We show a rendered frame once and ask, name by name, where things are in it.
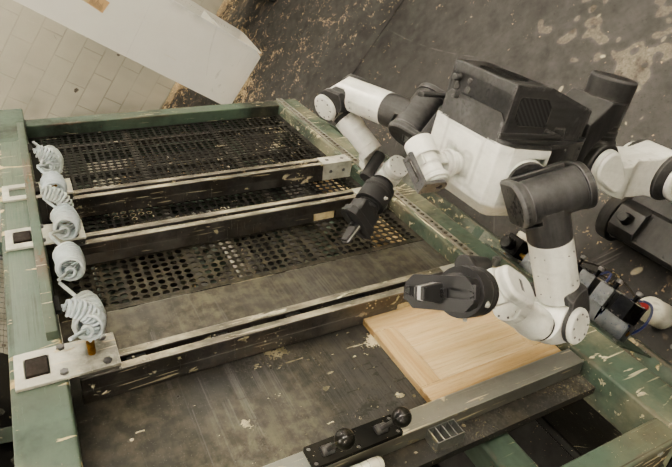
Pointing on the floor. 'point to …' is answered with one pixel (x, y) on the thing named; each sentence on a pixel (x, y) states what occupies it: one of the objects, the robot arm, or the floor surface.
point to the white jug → (661, 319)
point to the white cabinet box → (138, 21)
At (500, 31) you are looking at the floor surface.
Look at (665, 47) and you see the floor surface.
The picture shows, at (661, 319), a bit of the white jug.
